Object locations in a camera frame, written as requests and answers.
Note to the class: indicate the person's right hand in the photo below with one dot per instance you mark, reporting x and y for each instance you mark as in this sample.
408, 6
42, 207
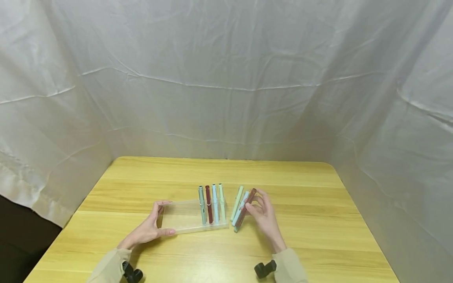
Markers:
267, 222

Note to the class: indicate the person's left hand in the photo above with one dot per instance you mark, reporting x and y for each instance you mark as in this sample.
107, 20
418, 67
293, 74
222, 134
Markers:
145, 232

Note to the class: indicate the person's left index finger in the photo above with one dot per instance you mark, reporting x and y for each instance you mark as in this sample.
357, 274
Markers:
162, 203

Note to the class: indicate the person's right fingers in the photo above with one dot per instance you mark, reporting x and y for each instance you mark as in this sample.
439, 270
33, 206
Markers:
262, 198

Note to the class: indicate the person's right thumb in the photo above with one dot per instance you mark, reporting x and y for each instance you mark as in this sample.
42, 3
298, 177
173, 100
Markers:
252, 211

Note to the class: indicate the person's left thumb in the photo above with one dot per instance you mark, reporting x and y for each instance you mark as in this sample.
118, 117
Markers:
166, 232

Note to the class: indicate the dark red pen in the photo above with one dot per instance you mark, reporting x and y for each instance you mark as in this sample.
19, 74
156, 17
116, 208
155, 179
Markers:
245, 214
209, 205

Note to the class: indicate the clear plastic pen tray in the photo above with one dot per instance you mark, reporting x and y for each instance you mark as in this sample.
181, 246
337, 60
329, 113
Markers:
184, 218

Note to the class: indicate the person's right forearm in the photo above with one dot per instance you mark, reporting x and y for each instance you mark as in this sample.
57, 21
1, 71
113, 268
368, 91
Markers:
288, 267

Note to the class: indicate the person's left forearm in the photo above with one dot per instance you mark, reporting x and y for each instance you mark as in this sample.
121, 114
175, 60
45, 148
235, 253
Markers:
109, 267

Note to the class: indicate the light blue pen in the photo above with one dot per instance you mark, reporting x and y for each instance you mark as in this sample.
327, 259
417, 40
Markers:
215, 204
240, 210

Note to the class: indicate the light green pen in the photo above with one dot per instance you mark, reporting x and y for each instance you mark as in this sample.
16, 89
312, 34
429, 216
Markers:
222, 202
237, 203

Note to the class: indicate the grey green pen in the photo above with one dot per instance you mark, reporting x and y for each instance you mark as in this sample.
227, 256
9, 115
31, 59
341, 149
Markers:
202, 206

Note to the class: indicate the black wrist band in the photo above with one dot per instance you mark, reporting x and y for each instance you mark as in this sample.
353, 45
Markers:
264, 269
132, 273

